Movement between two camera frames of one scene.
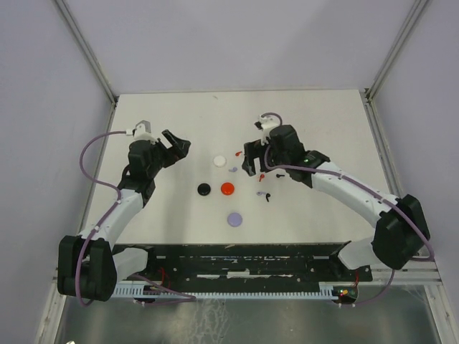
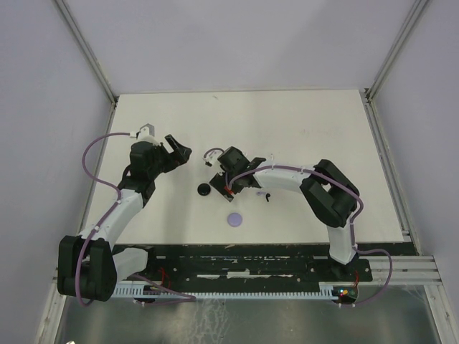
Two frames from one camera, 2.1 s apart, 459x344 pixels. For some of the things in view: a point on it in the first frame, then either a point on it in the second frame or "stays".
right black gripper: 254,149 to 219,182
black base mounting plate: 248,262 stays
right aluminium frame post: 368,94 stays
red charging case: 226,188 stays
